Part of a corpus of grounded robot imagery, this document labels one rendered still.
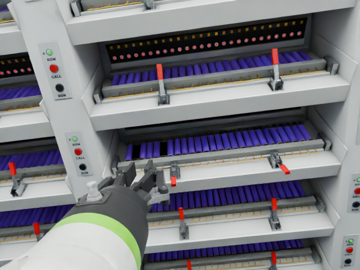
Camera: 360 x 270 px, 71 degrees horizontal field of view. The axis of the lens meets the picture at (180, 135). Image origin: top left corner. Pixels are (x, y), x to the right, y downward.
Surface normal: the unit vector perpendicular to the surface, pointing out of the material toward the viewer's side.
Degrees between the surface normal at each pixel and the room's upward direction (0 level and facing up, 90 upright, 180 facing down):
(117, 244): 53
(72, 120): 90
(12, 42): 110
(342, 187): 90
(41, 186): 20
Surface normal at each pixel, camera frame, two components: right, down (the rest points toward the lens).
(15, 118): -0.12, -0.76
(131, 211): 0.66, -0.74
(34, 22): 0.00, 0.35
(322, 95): 0.04, 0.64
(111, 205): 0.32, -0.93
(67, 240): 0.06, -1.00
